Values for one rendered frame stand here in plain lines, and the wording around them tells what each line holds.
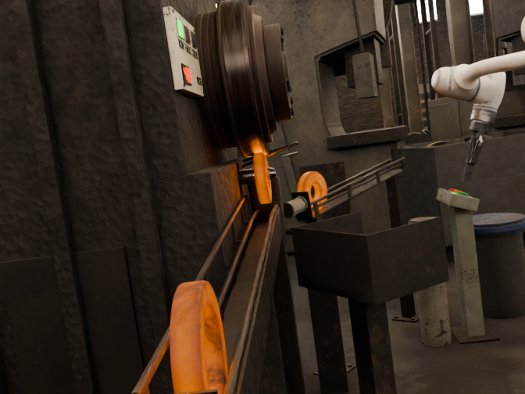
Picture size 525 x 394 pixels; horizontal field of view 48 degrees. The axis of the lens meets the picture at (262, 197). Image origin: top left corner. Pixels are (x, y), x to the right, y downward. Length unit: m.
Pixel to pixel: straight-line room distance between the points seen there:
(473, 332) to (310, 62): 2.53
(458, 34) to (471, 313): 8.42
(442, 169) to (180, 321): 3.23
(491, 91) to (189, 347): 1.94
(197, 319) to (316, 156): 3.83
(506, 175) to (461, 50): 6.78
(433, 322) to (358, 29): 2.40
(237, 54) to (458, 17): 9.28
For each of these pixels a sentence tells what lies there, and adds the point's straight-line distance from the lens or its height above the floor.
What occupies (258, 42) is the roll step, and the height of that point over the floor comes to 1.19.
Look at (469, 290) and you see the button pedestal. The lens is 2.56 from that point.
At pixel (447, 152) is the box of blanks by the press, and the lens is 3.81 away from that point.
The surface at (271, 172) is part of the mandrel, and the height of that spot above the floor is 0.83.
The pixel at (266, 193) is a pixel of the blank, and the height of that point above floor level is 0.77.
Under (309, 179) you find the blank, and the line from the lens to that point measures 2.19.
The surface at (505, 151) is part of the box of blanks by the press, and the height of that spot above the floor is 0.65.
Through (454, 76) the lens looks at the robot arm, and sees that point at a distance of 2.32.
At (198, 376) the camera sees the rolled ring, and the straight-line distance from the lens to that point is 0.65.
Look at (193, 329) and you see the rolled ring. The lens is 0.65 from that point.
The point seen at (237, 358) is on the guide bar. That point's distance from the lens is 0.81.
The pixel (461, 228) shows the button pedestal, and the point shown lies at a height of 0.46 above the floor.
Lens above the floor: 0.92
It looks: 5 degrees down
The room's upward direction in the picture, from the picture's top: 8 degrees counter-clockwise
